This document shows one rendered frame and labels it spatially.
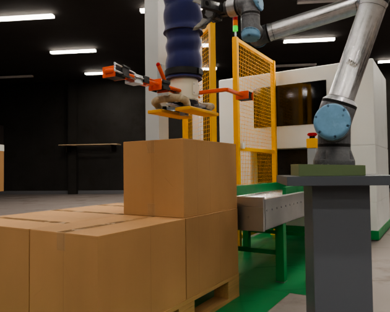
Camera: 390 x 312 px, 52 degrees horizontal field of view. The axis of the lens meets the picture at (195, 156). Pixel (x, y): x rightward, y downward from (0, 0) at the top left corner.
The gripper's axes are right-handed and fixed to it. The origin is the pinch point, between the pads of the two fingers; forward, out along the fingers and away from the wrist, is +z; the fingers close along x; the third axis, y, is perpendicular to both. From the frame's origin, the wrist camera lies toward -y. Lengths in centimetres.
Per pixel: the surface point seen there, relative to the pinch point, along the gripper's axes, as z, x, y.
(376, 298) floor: -73, -158, 89
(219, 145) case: 2, -65, 33
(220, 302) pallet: 3, -155, 33
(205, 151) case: 2, -70, 16
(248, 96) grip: -8, -35, 53
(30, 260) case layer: 42, -116, -64
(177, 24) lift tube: 19.0, 3.9, 15.8
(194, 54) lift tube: 12.2, -12.4, 23.5
